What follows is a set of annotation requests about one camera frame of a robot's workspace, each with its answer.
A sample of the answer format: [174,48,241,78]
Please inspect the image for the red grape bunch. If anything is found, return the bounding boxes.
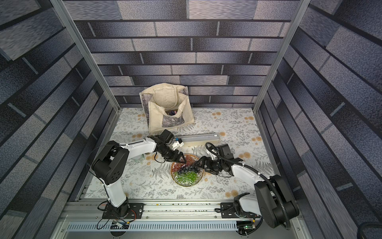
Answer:
[171,154,199,172]

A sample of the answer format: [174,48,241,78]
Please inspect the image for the dark snack packet in bag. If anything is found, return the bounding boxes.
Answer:
[167,110,178,116]

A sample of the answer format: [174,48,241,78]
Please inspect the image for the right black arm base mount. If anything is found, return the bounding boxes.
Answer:
[219,203,262,219]

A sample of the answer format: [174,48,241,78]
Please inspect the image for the cream plastic wrap dispenser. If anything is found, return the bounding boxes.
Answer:
[176,133,220,147]

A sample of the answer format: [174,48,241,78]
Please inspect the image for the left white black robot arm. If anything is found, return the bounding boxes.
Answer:
[91,130,187,209]

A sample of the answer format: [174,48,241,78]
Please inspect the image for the right aluminium frame post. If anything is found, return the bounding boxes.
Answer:
[253,0,312,112]

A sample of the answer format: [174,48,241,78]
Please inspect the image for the black grape bunch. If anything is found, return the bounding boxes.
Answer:
[178,165,201,174]

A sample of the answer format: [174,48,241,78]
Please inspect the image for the right circuit board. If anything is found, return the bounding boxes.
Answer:
[236,220,257,236]

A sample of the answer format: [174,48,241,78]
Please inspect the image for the left aluminium frame post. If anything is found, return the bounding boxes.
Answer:
[49,0,121,112]

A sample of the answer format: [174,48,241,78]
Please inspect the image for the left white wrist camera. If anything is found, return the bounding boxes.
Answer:
[172,138,184,150]

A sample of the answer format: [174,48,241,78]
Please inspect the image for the aluminium mounting rail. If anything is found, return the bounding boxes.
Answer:
[59,199,258,223]

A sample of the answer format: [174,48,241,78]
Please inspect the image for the cream canvas tote bag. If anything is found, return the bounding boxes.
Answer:
[139,83,195,134]

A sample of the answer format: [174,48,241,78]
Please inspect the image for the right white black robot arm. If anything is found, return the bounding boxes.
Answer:
[194,142,299,230]

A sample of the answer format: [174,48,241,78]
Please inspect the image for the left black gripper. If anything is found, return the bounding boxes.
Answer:
[160,144,189,163]

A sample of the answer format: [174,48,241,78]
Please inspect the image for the green grape bunch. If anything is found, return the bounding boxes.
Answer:
[173,172,202,187]

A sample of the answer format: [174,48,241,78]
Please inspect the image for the clear round lidded container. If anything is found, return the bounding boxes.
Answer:
[131,154,145,163]

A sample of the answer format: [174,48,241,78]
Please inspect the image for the clear plastic wrap sheet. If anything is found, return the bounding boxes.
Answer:
[170,153,206,188]

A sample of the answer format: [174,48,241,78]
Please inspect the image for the left circuit board with wires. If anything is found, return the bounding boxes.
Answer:
[109,216,136,238]

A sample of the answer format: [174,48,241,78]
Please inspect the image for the slotted white cable duct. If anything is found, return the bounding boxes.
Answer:
[67,221,237,232]

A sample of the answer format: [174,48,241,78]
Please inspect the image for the aluminium frame post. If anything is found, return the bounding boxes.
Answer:
[253,0,312,112]
[49,0,121,112]

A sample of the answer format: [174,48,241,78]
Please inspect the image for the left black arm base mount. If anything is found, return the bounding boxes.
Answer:
[102,202,145,219]

